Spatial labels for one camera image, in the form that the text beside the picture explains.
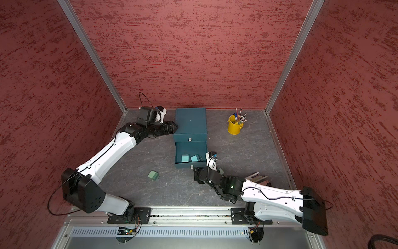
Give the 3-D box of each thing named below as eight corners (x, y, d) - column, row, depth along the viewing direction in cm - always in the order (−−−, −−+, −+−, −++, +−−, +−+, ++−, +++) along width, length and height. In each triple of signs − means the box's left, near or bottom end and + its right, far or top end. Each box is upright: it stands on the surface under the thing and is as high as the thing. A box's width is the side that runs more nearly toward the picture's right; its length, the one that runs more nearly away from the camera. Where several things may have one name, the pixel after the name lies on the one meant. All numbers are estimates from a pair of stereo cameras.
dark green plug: (148, 177, 88) (147, 175, 86) (152, 171, 91) (151, 169, 89) (157, 181, 87) (156, 179, 85) (161, 174, 90) (160, 173, 88)
